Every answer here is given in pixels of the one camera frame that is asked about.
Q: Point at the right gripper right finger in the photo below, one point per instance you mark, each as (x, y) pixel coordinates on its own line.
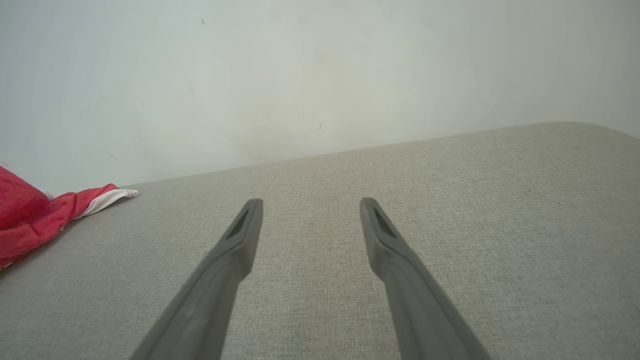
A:
(405, 290)

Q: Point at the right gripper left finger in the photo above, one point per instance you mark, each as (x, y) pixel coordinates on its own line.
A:
(225, 280)

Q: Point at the red shorts with white stripe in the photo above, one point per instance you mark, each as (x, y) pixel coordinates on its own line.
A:
(25, 220)

